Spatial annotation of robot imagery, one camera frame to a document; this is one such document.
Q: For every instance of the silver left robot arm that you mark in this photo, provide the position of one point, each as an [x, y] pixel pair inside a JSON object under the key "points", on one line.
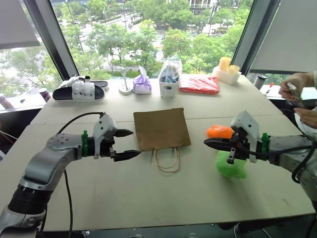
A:
{"points": [[49, 158]]}

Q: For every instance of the white red-printed tube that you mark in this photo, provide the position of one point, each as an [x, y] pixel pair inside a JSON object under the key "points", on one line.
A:
{"points": [[6, 101]]}

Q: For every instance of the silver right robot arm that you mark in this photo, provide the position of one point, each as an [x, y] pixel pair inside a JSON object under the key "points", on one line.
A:
{"points": [[292, 153]]}

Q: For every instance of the person's hand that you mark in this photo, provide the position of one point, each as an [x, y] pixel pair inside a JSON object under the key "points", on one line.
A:
{"points": [[308, 117], [297, 83]]}

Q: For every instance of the orange toy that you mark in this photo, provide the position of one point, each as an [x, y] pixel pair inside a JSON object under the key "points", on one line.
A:
{"points": [[219, 132]]}

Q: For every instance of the red pen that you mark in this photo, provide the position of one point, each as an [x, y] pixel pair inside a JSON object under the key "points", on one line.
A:
{"points": [[270, 88]]}

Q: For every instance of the tall yellow cup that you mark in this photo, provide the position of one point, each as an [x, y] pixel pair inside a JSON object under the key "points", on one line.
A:
{"points": [[224, 64]]}

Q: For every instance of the green right wrist clamp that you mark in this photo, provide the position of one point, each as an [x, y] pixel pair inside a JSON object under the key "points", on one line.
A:
{"points": [[265, 147]]}

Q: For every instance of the green wrist clamp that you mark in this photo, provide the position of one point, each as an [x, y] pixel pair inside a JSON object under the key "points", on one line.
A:
{"points": [[265, 147], [85, 143]]}

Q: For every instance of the green left wrist clamp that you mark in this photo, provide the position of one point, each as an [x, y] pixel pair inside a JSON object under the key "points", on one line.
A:
{"points": [[85, 143]]}

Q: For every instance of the purple bag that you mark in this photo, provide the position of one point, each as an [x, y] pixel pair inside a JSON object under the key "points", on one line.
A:
{"points": [[141, 85]]}

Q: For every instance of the small grey-green object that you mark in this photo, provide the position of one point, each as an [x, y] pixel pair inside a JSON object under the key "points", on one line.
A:
{"points": [[296, 95]]}

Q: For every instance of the white basket with items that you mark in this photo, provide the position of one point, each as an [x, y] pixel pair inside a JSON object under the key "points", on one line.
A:
{"points": [[168, 86]]}

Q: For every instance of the green fuzzy toy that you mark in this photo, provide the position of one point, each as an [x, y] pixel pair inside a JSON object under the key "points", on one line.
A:
{"points": [[231, 168]]}

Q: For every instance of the brown paper bag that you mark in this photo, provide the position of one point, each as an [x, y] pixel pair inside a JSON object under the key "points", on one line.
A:
{"points": [[161, 129]]}

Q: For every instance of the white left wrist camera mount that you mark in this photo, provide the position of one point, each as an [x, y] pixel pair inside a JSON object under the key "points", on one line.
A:
{"points": [[104, 125]]}

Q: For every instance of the red packet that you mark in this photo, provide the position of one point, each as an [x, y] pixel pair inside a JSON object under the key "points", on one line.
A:
{"points": [[200, 85]]}

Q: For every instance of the short yellow cup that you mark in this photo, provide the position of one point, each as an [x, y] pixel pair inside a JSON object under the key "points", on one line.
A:
{"points": [[233, 70]]}

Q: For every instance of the grey cylindrical cup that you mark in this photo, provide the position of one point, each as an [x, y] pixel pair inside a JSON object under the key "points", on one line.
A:
{"points": [[260, 81]]}

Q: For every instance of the white rectangular tray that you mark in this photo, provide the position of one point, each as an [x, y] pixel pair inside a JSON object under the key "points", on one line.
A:
{"points": [[226, 77]]}

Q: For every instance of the white stand with round base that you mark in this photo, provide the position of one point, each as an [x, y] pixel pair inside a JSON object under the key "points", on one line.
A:
{"points": [[125, 88]]}

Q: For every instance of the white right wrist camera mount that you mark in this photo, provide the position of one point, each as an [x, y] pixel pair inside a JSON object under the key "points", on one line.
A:
{"points": [[250, 126]]}

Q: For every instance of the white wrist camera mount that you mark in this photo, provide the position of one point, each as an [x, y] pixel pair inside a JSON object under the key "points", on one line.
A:
{"points": [[104, 125], [250, 126]]}

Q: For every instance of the white pink-printed can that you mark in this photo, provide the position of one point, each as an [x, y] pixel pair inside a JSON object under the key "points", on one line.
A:
{"points": [[45, 94]]}

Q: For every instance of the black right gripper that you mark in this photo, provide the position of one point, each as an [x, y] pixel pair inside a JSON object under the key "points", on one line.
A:
{"points": [[241, 147]]}

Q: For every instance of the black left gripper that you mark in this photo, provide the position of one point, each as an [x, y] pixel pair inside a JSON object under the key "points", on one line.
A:
{"points": [[105, 148]]}

